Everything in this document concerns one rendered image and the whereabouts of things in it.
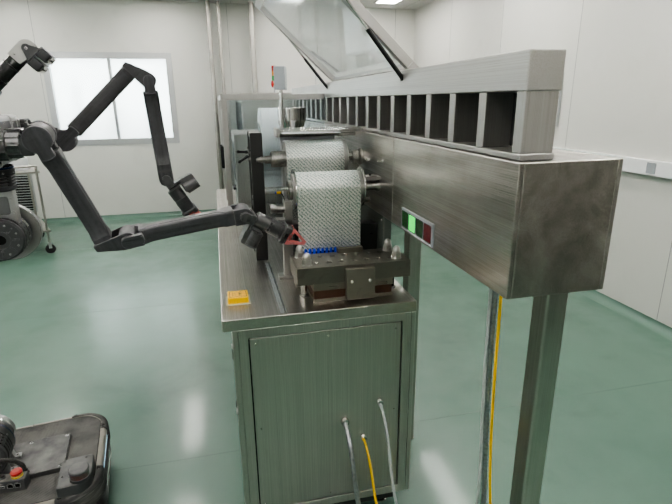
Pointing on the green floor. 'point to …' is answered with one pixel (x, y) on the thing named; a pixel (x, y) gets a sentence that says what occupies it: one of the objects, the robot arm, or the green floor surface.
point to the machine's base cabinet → (324, 408)
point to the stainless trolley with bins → (33, 195)
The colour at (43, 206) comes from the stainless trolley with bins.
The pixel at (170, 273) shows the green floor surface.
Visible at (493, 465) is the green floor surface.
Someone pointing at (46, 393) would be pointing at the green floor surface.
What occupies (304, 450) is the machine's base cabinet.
